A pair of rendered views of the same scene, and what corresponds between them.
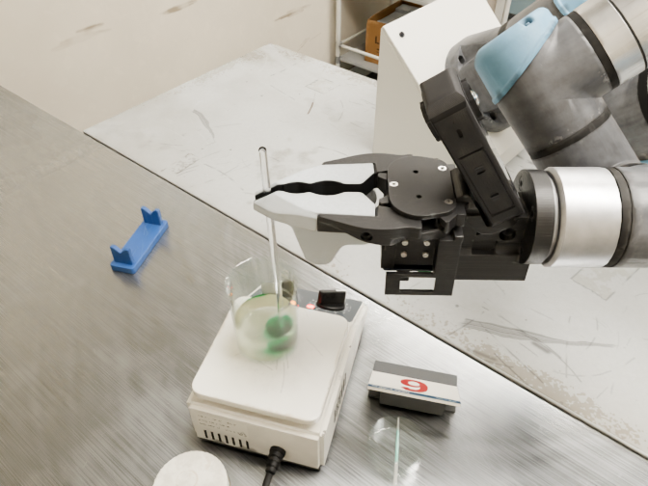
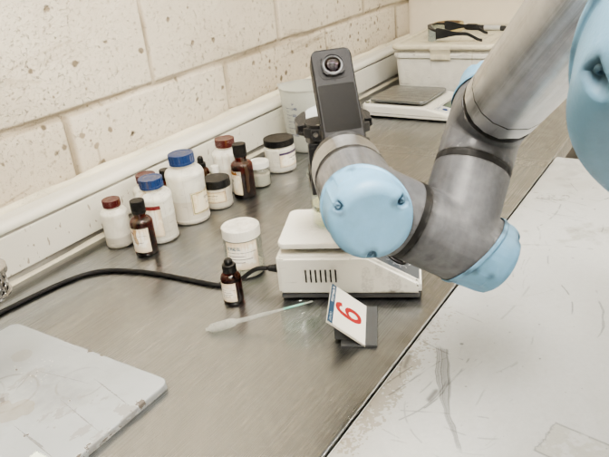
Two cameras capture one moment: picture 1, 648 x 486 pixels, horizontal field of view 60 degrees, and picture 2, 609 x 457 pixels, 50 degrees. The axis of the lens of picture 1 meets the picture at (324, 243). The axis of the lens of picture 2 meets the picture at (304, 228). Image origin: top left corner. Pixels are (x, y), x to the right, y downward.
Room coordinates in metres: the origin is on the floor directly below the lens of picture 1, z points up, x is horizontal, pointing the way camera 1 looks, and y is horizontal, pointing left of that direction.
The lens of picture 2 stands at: (0.22, -0.80, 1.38)
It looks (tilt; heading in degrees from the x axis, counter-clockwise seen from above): 25 degrees down; 86
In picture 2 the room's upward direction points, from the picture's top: 6 degrees counter-clockwise
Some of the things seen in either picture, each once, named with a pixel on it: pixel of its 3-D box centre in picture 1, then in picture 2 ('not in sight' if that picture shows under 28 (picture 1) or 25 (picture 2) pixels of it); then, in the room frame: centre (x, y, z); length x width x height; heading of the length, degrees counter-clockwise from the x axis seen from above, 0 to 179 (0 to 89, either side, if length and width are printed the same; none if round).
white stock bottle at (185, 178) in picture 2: not in sight; (186, 186); (0.10, 0.35, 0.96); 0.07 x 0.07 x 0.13
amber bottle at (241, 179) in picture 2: not in sight; (242, 170); (0.21, 0.43, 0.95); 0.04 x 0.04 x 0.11
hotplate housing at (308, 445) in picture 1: (284, 360); (344, 254); (0.34, 0.04, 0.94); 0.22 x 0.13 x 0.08; 165
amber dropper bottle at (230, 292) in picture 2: not in sight; (230, 279); (0.17, 0.02, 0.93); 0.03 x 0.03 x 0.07
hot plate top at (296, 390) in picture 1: (274, 354); (324, 227); (0.32, 0.05, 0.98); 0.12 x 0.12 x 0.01; 75
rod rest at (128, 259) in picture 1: (138, 237); not in sight; (0.56, 0.25, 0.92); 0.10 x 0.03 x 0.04; 165
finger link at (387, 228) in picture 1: (379, 215); (314, 124); (0.31, -0.04, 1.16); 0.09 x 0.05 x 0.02; 89
